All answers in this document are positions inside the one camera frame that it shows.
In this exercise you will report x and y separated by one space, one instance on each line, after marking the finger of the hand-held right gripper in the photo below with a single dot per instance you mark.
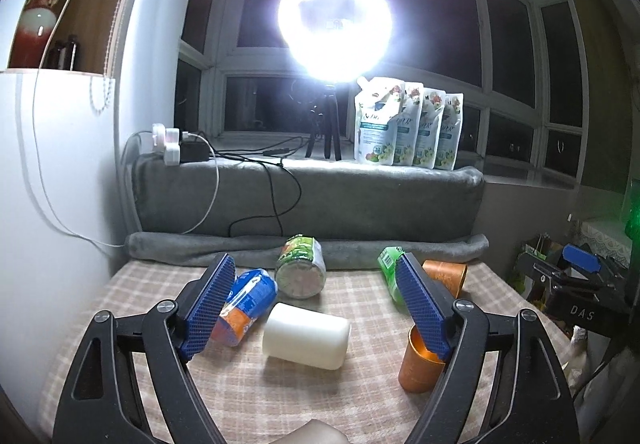
580 259

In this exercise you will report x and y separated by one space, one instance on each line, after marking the lace cloth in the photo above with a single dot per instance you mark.
605 239

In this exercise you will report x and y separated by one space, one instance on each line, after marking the pale translucent object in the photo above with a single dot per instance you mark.
315 433

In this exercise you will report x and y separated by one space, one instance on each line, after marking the dark bottle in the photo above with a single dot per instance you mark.
56 55
72 53

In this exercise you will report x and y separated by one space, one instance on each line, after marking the grey blanket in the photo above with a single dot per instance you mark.
350 204

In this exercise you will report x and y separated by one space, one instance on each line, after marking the white power strip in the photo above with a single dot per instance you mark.
167 144

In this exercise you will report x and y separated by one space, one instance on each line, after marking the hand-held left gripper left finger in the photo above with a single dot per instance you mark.
212 304

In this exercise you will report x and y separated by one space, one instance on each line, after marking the white detergent pouch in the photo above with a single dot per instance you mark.
412 129
377 124
451 134
431 131

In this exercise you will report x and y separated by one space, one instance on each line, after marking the white window frame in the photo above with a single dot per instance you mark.
220 69

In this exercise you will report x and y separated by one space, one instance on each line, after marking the white cup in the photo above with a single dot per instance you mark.
305 335

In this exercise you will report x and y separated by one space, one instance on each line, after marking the black charger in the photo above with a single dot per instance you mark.
194 149

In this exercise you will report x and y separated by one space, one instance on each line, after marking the green-labelled glass jar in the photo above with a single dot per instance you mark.
300 274

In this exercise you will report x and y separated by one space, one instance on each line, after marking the black tripod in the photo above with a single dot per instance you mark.
327 124

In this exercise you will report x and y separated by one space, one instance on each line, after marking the red and white vase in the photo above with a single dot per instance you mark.
42 14

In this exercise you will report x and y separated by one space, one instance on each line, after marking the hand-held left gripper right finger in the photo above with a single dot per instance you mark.
420 304

